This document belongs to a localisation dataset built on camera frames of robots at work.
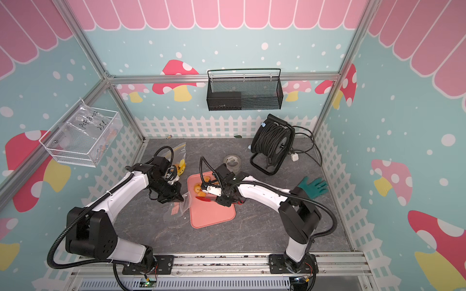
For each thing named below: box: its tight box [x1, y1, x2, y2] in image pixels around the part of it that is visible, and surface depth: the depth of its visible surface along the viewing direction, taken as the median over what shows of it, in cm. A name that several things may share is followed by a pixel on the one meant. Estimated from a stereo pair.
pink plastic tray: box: [186, 172, 237, 229], surface depth 89 cm
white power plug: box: [290, 152, 300, 162], surface depth 108 cm
